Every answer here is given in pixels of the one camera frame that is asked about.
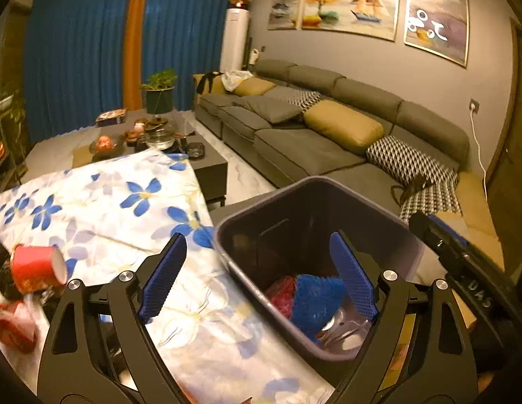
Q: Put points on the blue foam net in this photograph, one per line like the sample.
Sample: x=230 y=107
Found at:
x=318 y=298

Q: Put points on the red paper cup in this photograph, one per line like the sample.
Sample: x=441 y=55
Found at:
x=33 y=267

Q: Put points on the potted plant in dark pot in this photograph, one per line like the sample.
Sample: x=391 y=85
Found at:
x=160 y=92

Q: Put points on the dark coffee table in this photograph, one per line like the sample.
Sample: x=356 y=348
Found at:
x=210 y=168

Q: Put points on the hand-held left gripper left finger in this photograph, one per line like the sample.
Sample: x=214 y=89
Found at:
x=164 y=277

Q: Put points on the red white printed plastic bag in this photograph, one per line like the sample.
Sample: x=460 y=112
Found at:
x=14 y=324

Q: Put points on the small landscape painting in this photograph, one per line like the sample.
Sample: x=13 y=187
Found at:
x=285 y=6

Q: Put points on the black cloth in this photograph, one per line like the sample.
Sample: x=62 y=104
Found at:
x=208 y=82

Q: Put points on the orange curtain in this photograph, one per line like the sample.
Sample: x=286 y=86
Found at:
x=134 y=38

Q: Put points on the wide sailboat painting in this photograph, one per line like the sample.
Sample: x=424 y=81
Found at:
x=349 y=6

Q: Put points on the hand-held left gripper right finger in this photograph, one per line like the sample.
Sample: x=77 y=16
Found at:
x=353 y=277

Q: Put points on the grey plastic bin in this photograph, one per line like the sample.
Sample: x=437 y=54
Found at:
x=252 y=227

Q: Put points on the black plastic bag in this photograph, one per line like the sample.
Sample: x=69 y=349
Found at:
x=0 y=265

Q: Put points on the printed flat box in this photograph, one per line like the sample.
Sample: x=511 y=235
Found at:
x=110 y=118

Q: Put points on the grey sofa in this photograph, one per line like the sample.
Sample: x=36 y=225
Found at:
x=311 y=143

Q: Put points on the wall socket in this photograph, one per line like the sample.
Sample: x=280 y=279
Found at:
x=475 y=106

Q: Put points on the black white patterned cushion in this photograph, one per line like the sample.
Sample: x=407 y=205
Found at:
x=303 y=97
x=408 y=158
x=433 y=202

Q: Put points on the white standing air conditioner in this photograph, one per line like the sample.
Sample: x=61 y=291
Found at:
x=233 y=40

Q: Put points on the white plastic jug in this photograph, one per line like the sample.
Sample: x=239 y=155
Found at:
x=255 y=57

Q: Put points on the white cloth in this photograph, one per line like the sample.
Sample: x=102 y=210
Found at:
x=235 y=78

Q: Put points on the blue curtain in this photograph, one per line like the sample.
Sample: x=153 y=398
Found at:
x=75 y=50
x=189 y=29

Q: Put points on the small figurine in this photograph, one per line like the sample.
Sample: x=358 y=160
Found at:
x=139 y=126

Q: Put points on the bowl with red fruit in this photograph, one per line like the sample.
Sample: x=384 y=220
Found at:
x=103 y=144

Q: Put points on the glass teapot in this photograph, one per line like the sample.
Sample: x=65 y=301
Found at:
x=160 y=139

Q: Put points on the large mustard cushion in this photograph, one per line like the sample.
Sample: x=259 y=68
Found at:
x=345 y=125

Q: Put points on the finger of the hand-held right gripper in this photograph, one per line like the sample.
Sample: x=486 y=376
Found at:
x=448 y=231

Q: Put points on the blue floral bed sheet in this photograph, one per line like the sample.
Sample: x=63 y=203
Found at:
x=118 y=219

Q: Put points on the dark ashtray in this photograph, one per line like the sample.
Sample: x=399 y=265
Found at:
x=195 y=150

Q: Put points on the small mustard cushion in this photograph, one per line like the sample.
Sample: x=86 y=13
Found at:
x=254 y=87

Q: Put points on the flat grey cushion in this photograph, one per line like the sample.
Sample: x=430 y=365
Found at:
x=269 y=109

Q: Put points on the brown wooden door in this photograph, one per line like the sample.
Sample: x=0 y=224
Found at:
x=511 y=155

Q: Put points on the purple framed painting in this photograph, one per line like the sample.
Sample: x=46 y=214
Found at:
x=435 y=21

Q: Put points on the trailing plant on stand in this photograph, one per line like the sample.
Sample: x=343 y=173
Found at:
x=8 y=113

